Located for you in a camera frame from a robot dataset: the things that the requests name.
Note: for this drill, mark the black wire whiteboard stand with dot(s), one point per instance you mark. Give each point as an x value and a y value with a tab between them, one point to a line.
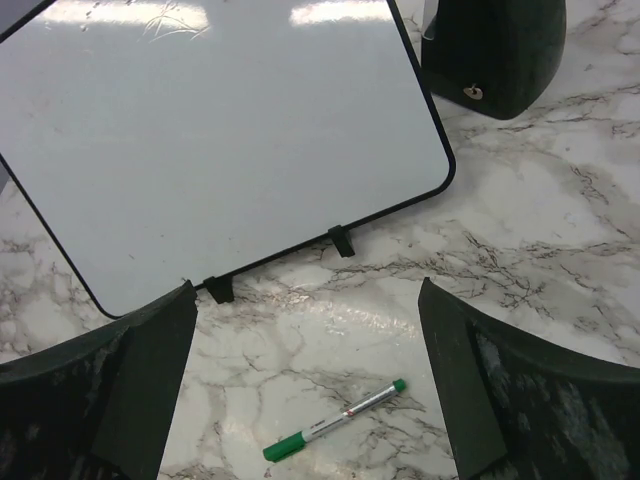
221	288

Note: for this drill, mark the white whiteboard black frame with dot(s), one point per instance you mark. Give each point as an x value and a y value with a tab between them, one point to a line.
162	142

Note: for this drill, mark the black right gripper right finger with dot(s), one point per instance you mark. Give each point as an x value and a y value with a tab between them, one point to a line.
519	407

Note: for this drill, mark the green capped whiteboard marker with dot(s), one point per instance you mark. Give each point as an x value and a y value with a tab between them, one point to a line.
298	441

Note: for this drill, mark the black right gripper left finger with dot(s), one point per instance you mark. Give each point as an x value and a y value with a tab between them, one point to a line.
99	406

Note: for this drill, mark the black wedge eraser block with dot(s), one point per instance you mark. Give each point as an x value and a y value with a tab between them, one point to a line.
494	57

